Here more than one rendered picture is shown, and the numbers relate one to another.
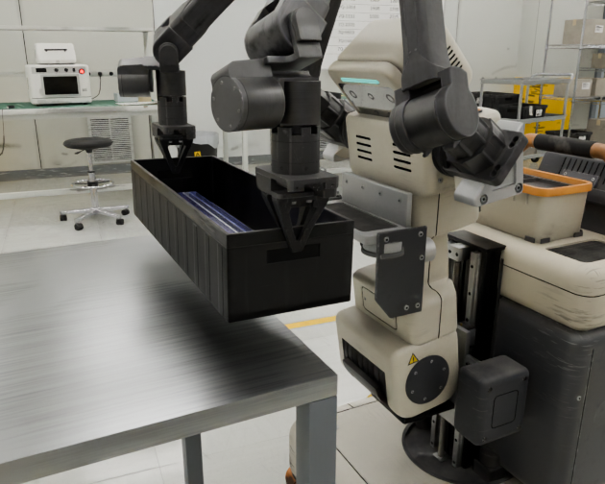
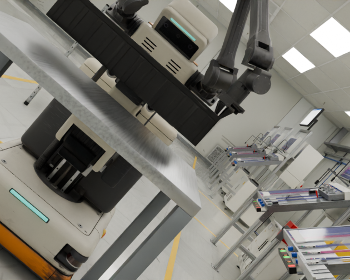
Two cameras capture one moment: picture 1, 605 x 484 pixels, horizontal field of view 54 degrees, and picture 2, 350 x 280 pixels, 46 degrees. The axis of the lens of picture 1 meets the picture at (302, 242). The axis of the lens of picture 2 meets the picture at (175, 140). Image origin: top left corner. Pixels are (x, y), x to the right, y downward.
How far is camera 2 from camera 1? 127 cm
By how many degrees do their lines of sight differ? 67
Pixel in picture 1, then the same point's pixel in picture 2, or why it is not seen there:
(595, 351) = not seen: hidden behind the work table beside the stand
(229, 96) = (265, 84)
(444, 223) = not seen: hidden behind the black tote
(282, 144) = (244, 94)
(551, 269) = (163, 125)
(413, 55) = (230, 54)
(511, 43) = not seen: outside the picture
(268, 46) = (261, 62)
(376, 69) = (202, 39)
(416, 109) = (224, 76)
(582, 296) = (170, 140)
